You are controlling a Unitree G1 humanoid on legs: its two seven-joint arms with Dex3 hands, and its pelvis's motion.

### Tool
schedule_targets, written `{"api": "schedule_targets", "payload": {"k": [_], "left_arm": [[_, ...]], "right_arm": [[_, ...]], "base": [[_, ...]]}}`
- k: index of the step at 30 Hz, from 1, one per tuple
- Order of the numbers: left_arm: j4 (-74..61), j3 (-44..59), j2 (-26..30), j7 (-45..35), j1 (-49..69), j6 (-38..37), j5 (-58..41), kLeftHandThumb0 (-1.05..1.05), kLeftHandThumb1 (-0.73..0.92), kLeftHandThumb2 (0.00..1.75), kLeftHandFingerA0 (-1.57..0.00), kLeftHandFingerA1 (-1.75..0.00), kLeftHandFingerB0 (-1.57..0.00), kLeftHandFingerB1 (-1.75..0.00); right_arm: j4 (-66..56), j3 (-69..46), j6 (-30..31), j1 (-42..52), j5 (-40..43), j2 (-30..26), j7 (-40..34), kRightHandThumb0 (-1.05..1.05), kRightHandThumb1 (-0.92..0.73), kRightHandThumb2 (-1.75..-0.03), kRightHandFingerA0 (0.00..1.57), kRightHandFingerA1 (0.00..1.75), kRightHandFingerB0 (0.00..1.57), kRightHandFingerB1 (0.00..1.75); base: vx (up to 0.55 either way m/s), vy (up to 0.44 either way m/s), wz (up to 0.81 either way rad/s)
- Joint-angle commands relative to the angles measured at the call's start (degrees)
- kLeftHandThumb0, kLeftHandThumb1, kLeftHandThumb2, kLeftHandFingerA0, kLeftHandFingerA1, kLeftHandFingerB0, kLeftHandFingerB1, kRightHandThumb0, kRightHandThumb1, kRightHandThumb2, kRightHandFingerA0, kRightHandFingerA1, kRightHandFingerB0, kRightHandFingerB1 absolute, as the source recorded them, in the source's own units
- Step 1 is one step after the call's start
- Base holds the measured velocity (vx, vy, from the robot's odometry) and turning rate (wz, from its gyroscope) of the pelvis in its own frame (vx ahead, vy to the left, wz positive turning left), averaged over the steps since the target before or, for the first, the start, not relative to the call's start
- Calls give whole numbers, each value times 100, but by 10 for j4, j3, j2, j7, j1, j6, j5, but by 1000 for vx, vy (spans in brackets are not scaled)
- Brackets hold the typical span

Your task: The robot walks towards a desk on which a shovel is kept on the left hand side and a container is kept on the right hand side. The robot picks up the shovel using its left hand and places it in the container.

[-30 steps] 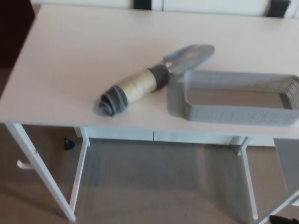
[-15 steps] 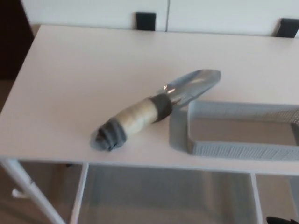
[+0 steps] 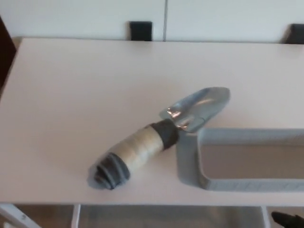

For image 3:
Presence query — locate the black cabinet handle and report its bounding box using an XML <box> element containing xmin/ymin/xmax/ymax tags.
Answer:
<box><xmin>129</xmin><ymin>21</ymin><xmax>153</xmax><ymax>42</ymax></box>
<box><xmin>282</xmin><ymin>23</ymin><xmax>304</xmax><ymax>45</ymax></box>

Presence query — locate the metal shovel with handle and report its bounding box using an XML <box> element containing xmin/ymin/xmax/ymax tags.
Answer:
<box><xmin>87</xmin><ymin>86</ymin><xmax>231</xmax><ymax>190</ymax></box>

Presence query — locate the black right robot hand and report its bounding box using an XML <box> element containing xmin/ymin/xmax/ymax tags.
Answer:
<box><xmin>271</xmin><ymin>211</ymin><xmax>304</xmax><ymax>228</ymax></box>

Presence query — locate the grey rectangular container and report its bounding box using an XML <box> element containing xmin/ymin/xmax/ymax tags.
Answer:
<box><xmin>175</xmin><ymin>128</ymin><xmax>304</xmax><ymax>192</ymax></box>

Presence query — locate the dark brown wooden panel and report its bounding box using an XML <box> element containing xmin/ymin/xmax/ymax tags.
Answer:
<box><xmin>0</xmin><ymin>15</ymin><xmax>17</xmax><ymax>100</ymax></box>

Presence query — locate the white cabinet door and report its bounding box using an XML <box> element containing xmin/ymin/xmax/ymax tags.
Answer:
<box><xmin>0</xmin><ymin>0</ymin><xmax>166</xmax><ymax>42</ymax></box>
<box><xmin>166</xmin><ymin>0</ymin><xmax>304</xmax><ymax>45</ymax></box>

